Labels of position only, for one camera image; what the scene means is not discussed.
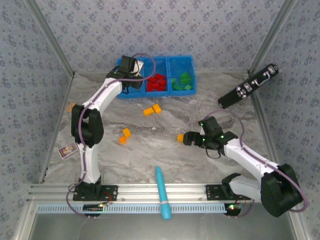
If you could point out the yellow lego brick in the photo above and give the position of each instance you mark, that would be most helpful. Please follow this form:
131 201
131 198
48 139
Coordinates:
180 138
127 132
122 139
148 111
157 108

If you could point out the small red lego brick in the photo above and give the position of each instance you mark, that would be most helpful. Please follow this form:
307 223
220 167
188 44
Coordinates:
157 89

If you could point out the green lego brick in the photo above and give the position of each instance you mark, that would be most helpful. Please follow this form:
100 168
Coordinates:
188 87
173 81
185 75
185 80
178 87

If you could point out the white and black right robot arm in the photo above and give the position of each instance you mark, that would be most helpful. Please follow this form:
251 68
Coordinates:
250 156

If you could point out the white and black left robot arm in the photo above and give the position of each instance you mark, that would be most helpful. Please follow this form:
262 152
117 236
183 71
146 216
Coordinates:
88 162

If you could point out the black case with metal latches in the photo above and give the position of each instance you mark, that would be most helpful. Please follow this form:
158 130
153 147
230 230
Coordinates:
232 98

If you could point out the blue three-compartment plastic bin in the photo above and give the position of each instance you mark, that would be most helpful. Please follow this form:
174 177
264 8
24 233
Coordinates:
178 65

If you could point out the teal pen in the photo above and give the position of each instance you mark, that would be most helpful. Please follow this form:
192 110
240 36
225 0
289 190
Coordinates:
163 200

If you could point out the small orange flat tag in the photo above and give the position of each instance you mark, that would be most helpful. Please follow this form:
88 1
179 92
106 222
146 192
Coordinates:
70 107

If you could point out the small playing card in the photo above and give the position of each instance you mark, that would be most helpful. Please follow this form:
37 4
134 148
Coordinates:
67 150

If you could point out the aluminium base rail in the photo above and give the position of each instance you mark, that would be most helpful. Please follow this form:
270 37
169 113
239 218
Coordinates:
175 192

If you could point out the aluminium side rail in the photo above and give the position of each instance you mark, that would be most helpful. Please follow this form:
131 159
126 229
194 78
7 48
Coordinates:
267 140

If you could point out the aluminium frame post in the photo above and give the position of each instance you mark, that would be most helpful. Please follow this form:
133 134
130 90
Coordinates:
269 37
51 37

